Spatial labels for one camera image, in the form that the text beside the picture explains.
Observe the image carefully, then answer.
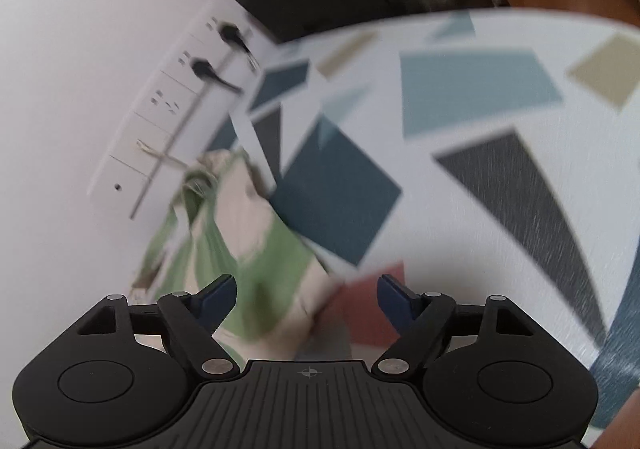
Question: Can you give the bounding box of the black power plug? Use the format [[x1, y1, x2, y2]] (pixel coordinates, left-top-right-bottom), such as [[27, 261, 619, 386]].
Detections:
[[218, 22, 258, 70], [191, 57, 245, 94]]

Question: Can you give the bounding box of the geometric patterned tablecloth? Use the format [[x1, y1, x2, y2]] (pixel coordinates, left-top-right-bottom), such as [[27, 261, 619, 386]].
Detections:
[[205, 9, 640, 432]]

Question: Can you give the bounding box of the green and beige patterned shirt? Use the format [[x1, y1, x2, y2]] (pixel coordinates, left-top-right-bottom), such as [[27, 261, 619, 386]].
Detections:
[[130, 148, 363, 362]]

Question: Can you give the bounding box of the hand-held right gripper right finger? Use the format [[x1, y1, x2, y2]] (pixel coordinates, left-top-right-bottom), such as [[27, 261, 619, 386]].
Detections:
[[375, 274, 534, 376]]

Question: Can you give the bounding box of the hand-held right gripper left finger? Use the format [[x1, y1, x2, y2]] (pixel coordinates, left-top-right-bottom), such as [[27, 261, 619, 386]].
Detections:
[[77, 274, 241, 378]]

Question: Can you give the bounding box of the white power strip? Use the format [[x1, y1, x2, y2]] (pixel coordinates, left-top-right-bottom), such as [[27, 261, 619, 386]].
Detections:
[[87, 0, 263, 220]]

